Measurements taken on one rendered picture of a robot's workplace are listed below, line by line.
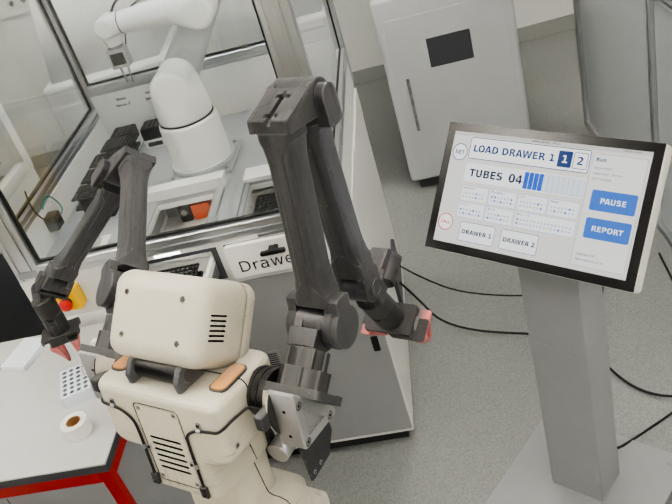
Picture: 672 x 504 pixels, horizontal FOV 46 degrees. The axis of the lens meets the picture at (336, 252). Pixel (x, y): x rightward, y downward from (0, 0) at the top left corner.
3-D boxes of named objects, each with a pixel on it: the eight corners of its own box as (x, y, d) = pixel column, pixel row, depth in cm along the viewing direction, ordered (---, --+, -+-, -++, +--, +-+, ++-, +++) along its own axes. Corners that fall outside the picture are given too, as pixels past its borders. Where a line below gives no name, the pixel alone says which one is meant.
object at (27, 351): (25, 371, 231) (23, 367, 230) (2, 370, 234) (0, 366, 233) (49, 341, 240) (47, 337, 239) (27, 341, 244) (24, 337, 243)
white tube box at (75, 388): (96, 397, 212) (90, 387, 210) (66, 409, 211) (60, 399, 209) (94, 369, 223) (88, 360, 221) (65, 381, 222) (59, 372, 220)
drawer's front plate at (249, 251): (331, 260, 226) (321, 228, 220) (235, 279, 231) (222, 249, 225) (331, 256, 228) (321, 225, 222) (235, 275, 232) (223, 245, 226)
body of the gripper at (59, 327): (45, 335, 212) (32, 313, 208) (81, 321, 212) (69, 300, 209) (43, 349, 206) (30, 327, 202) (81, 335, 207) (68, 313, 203)
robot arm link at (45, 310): (30, 305, 199) (51, 295, 201) (27, 293, 205) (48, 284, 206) (42, 326, 203) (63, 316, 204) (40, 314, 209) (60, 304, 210)
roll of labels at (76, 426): (61, 437, 203) (54, 427, 200) (82, 418, 207) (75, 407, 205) (77, 446, 198) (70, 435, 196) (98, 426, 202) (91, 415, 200)
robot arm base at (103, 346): (75, 350, 152) (120, 360, 146) (87, 309, 154) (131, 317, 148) (108, 358, 160) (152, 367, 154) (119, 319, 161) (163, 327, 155)
